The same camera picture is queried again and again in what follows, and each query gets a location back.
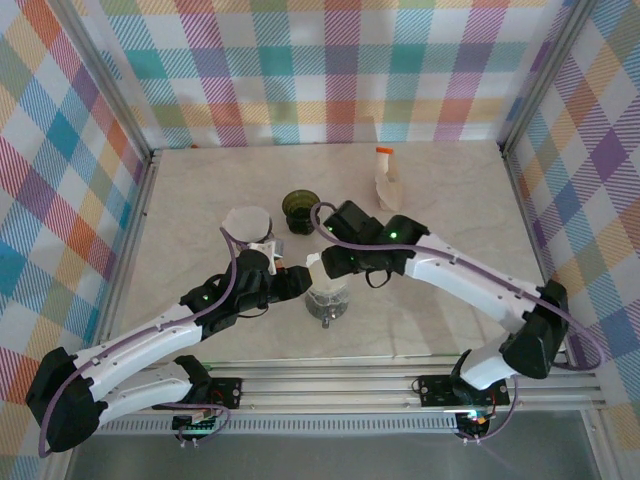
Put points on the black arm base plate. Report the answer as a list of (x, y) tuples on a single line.
[(227, 390), (435, 392)]

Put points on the grey metal sheet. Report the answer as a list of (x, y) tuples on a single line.
[(325, 460)]

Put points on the wide aluminium mounting rail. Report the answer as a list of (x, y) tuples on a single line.
[(325, 390)]

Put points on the smoky grey plastic cup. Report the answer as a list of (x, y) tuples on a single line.
[(327, 310)]

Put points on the dark green coffee dripper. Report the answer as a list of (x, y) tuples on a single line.
[(299, 205)]

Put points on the aluminium side rail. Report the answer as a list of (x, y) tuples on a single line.
[(529, 225), (132, 225)]

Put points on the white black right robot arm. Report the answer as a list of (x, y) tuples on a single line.
[(465, 287)]

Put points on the colourful plaid backdrop cloth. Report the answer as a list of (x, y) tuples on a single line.
[(320, 65), (600, 200), (50, 200)]

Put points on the clear glass dripper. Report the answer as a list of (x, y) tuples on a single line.
[(325, 280)]

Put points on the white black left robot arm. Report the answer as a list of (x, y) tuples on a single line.
[(150, 340)]

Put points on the controller board with green light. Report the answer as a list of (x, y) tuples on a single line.
[(197, 425), (475, 422)]

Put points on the aluminium frame post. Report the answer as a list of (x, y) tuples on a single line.
[(546, 75), (110, 85)]

